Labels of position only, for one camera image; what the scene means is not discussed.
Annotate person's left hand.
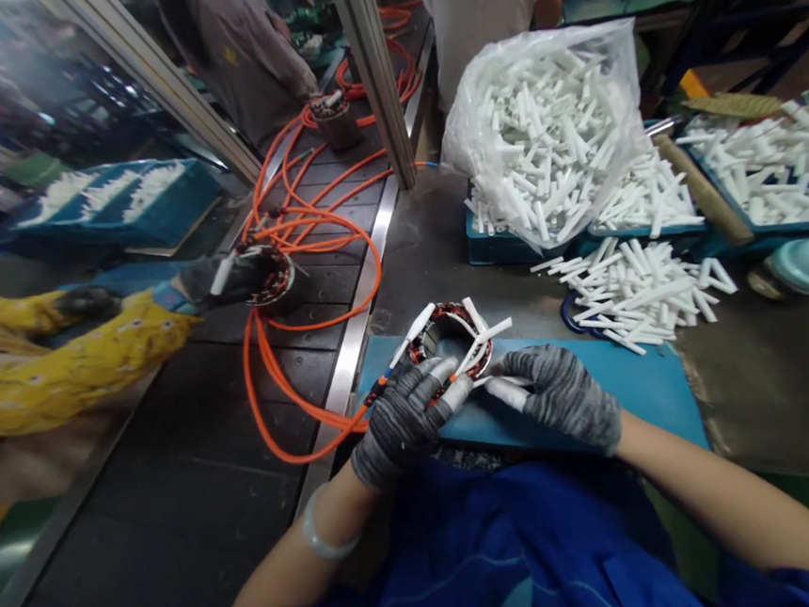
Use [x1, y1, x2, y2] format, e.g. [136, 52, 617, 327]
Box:
[341, 353, 484, 497]

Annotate person's right hand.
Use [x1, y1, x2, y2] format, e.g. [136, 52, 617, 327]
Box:
[482, 338, 628, 471]

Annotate person's right fingers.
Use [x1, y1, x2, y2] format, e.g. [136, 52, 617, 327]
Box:
[492, 343, 561, 384]

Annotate person's left thumb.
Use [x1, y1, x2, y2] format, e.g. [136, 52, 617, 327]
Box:
[426, 375, 478, 427]

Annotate person's left fingers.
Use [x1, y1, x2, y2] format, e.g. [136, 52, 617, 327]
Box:
[367, 364, 422, 408]

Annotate person's right thumb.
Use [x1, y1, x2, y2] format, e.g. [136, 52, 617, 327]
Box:
[484, 375, 536, 413]

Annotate person's left index finger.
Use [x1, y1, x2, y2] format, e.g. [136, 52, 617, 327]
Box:
[408, 354, 464, 394]

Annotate motor stator with white sleeves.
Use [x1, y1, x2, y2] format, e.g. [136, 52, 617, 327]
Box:
[374, 293, 519, 400]

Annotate blue work mat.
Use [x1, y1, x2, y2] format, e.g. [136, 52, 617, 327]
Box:
[352, 304, 713, 482]

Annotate blue crate under plastic bag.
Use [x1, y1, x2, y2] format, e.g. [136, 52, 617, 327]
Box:
[461, 156, 714, 270]

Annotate pile of loose white strips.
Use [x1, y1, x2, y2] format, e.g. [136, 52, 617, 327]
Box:
[526, 223, 747, 367]

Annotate motor stator with copper windings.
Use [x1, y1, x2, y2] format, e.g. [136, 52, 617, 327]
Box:
[306, 88, 362, 156]
[228, 245, 309, 318]

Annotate person's body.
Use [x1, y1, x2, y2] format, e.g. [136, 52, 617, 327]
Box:
[185, 417, 809, 607]

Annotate plastic bag of white strips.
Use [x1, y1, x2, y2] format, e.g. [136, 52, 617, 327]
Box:
[428, 11, 708, 260]

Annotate black conveyor belt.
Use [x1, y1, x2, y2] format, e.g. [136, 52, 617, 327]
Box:
[0, 16, 488, 607]

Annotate brown cardboard tube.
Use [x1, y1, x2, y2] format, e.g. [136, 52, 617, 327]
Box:
[649, 124, 756, 254]

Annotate silver metal rod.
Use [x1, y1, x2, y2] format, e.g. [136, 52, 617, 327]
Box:
[642, 116, 690, 139]

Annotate blue crate of white strips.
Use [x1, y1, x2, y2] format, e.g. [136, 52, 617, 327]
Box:
[672, 96, 809, 246]

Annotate divided blue crate of strips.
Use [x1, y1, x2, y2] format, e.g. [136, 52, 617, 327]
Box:
[4, 152, 232, 265]

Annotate olive yellow flat object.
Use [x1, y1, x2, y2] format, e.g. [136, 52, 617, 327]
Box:
[678, 85, 809, 146]

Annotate blue ring handle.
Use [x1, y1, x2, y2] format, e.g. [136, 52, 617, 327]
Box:
[559, 287, 619, 349]

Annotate tangle of orange cables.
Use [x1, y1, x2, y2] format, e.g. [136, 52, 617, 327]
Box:
[212, 1, 461, 471]

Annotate aluminium frame post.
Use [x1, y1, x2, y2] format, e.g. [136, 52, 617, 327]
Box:
[326, 0, 421, 196]

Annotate aluminium frame rail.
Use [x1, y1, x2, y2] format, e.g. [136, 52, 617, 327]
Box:
[30, 0, 266, 202]

